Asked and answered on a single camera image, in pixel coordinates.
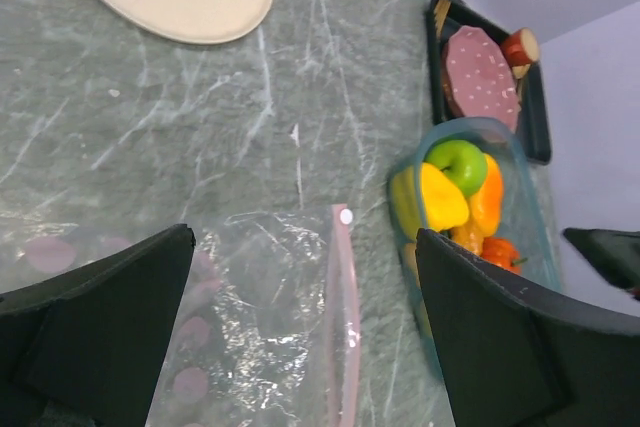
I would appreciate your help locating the orange cup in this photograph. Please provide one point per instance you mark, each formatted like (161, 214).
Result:
(521, 48)

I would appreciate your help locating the orange mango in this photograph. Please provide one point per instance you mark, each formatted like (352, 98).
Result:
(486, 204)

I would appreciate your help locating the gold fork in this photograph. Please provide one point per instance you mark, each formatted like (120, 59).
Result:
(440, 15)

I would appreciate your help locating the brown ginger root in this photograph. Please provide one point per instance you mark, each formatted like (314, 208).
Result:
(469, 236)

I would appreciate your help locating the orange pumpkin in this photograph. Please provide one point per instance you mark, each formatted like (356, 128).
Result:
(502, 253)

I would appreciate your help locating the pink polka dot plate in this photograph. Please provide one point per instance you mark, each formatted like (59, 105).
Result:
(477, 80)

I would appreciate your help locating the green apple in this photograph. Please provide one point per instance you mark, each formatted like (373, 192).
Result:
(462, 162)

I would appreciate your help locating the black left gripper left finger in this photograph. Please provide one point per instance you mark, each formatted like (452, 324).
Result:
(94, 339)

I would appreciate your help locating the teal transparent food tray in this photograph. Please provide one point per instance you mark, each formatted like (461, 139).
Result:
(521, 217)

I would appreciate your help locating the clear pink-dotted zip bag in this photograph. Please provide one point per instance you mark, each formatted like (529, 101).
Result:
(268, 328)

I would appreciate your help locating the yellow bell pepper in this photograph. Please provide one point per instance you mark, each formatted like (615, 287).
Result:
(437, 203)

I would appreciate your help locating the black rectangular tray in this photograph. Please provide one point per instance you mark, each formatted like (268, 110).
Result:
(533, 127)

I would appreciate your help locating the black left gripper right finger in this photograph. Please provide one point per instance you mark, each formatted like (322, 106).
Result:
(515, 353)

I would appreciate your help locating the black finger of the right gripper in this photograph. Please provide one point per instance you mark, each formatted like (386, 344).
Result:
(613, 254)

